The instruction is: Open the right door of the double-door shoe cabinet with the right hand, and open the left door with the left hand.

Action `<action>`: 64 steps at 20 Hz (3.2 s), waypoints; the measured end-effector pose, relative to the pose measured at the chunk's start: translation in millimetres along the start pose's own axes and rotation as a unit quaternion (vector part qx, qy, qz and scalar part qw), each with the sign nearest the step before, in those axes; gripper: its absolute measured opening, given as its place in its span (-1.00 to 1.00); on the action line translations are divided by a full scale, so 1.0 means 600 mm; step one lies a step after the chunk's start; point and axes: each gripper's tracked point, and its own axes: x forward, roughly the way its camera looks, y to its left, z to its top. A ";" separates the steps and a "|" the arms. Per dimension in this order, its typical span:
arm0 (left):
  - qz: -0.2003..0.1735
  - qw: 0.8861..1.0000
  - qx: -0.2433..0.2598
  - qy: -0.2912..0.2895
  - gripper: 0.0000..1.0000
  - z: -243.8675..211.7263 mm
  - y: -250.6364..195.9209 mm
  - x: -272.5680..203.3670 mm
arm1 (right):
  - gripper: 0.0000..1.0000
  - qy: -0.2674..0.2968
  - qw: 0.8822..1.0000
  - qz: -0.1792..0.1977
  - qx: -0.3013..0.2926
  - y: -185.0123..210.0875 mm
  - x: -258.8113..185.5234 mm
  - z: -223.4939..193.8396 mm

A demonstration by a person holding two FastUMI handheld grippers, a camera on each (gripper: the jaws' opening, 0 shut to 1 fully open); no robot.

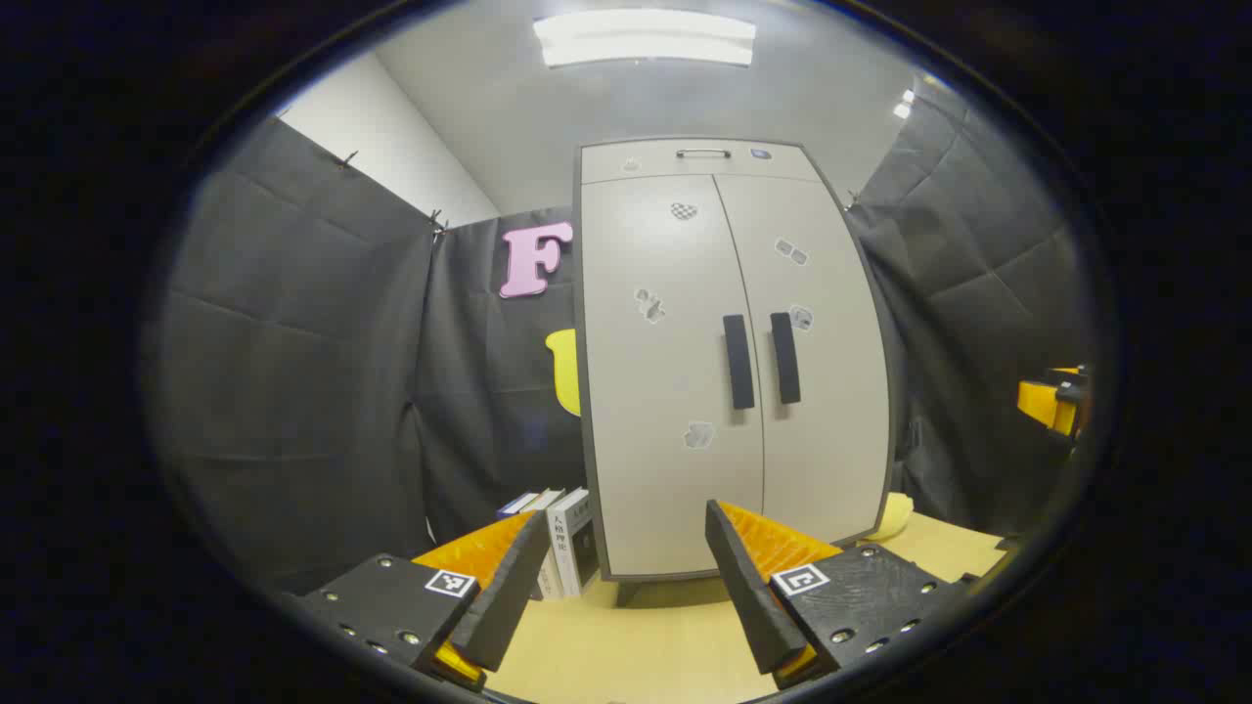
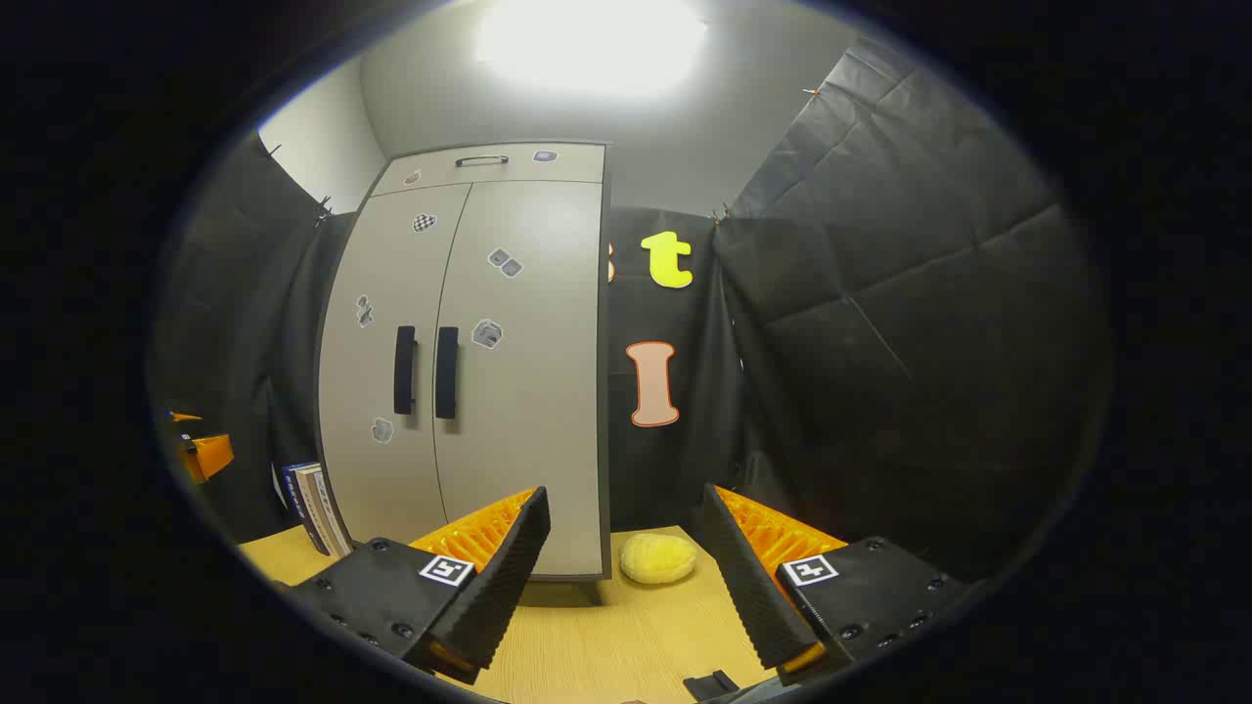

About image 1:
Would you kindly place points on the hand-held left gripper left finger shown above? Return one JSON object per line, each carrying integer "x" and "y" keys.
{"x": 509, "y": 606}

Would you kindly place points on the grey double-door shoe cabinet body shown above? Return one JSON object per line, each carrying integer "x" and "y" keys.
{"x": 646, "y": 161}

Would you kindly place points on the blue book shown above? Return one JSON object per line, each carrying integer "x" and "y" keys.
{"x": 516, "y": 504}

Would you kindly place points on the long ceiling light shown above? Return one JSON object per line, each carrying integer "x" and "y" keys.
{"x": 646, "y": 39}

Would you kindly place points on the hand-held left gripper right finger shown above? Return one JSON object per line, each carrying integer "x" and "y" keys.
{"x": 753, "y": 606}

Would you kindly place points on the yellow sponge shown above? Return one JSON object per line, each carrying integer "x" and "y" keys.
{"x": 895, "y": 513}

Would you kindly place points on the small ceiling light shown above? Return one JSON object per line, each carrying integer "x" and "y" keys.
{"x": 902, "y": 106}

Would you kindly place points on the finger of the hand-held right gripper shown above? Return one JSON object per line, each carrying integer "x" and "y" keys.
{"x": 1042, "y": 403}

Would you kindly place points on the grey cabinet door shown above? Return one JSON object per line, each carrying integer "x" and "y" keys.
{"x": 646, "y": 391}
{"x": 831, "y": 440}

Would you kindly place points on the black backdrop cloth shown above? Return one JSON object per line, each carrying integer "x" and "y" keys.
{"x": 293, "y": 391}

